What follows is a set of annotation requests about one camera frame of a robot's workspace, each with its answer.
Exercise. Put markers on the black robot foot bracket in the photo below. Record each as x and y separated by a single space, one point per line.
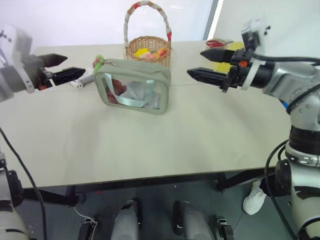
224 227
87 228

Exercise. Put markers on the pale yellow round object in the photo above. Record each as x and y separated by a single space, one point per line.
236 46

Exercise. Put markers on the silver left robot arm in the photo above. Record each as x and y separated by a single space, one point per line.
5 83

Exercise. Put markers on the pink toy fruit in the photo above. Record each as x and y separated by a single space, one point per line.
151 56

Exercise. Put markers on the green transparent pouch bag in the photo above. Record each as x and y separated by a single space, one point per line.
140 71

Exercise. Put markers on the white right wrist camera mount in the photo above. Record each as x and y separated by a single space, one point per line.
256 27

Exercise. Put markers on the grey rounded robot leg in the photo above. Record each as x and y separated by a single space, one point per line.
193 222
126 221

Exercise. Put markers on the white cloth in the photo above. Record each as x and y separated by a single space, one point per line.
136 95

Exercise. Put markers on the yellow toy fruit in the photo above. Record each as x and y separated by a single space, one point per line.
142 52

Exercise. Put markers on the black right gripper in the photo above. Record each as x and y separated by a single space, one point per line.
237 67

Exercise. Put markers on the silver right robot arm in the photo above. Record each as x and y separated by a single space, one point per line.
295 77

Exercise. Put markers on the black table frame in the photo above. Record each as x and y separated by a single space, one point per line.
150 181

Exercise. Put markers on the dark red cloth item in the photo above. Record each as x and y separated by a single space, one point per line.
117 90

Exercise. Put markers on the orange toy fruit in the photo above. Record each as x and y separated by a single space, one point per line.
161 52

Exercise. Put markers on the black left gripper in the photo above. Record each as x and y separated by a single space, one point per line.
35 72

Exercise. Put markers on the yellow sponge block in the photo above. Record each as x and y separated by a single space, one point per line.
222 67

